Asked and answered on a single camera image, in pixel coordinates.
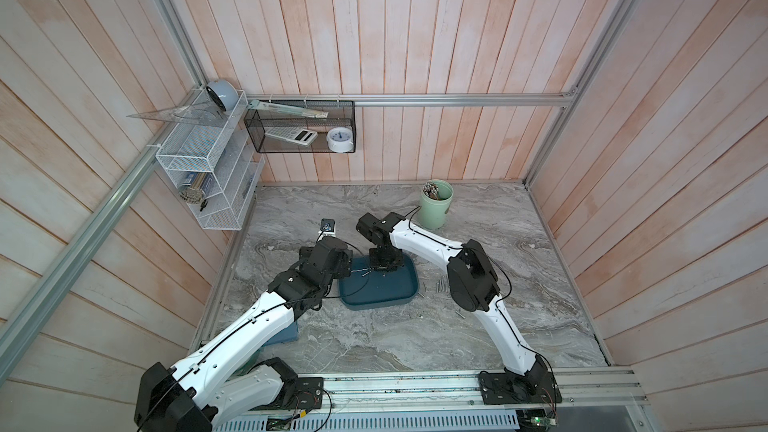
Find teal plastic storage tray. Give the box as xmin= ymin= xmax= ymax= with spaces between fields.
xmin=337 ymin=256 xmax=419 ymax=311

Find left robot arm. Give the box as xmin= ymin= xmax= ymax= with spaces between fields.
xmin=134 ymin=236 xmax=352 ymax=431

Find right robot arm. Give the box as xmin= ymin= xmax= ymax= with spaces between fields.
xmin=356 ymin=212 xmax=562 ymax=405

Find removed screws on table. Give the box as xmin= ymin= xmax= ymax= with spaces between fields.
xmin=418 ymin=278 xmax=467 ymax=320

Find screws in green cup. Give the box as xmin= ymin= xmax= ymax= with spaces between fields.
xmin=422 ymin=182 xmax=443 ymax=201

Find mint green cup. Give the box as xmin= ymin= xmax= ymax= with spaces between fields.
xmin=417 ymin=179 xmax=454 ymax=230

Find white tape roll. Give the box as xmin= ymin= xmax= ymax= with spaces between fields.
xmin=326 ymin=127 xmax=355 ymax=154

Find white calculator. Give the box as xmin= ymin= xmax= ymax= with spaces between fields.
xmin=264 ymin=127 xmax=318 ymax=147

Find metal roll in rack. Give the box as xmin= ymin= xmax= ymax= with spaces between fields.
xmin=178 ymin=171 xmax=213 ymax=204

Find green ruler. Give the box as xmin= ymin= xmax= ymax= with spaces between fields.
xmin=248 ymin=99 xmax=329 ymax=119

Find clear triangle ruler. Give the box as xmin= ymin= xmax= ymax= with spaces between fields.
xmin=129 ymin=102 xmax=228 ymax=127

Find grey round alarm clock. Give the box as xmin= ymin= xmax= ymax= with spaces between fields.
xmin=205 ymin=79 xmax=239 ymax=113

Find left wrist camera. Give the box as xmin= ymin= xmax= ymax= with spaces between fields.
xmin=318 ymin=218 xmax=336 ymax=239

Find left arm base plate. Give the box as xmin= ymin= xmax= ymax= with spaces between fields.
xmin=252 ymin=376 xmax=324 ymax=411

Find black mesh wall basket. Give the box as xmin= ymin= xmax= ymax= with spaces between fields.
xmin=244 ymin=99 xmax=358 ymax=154

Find white wire shelf rack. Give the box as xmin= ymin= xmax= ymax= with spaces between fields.
xmin=156 ymin=92 xmax=264 ymax=231

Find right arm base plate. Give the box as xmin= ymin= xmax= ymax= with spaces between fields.
xmin=477 ymin=371 xmax=562 ymax=405

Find aluminium front rail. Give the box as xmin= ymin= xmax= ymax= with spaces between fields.
xmin=319 ymin=367 xmax=646 ymax=414

